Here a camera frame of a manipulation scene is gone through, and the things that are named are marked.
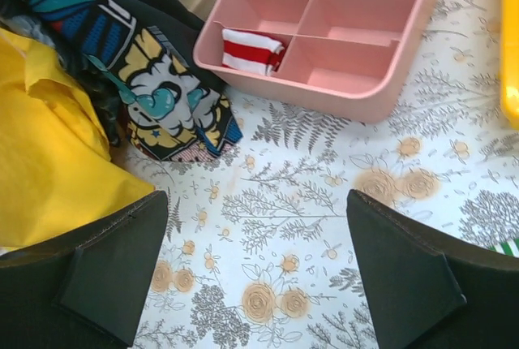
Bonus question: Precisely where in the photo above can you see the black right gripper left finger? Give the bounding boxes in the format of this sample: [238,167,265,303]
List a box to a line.
[1,191,168,348]

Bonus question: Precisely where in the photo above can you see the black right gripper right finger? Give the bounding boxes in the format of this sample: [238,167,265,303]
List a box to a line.
[347,189,518,348]

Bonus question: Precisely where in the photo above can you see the yellow shorts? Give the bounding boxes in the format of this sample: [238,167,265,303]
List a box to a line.
[1,30,154,252]

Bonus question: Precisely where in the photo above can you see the colourful comic print shorts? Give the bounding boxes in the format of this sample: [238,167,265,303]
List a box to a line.
[22,0,242,162]

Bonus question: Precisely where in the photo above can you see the green white striped cloth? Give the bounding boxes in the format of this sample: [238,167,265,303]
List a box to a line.
[490,239,519,258]

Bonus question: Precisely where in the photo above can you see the floral table mat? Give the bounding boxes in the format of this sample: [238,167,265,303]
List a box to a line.
[118,0,518,348]

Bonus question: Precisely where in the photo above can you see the pink compartment organizer box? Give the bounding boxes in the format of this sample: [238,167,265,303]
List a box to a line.
[194,0,437,123]

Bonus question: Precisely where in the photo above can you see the red white striped sock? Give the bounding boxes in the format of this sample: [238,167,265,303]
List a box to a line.
[222,28,285,76]

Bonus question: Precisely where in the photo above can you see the yellow plastic tray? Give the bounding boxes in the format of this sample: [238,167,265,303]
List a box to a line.
[500,0,518,130]

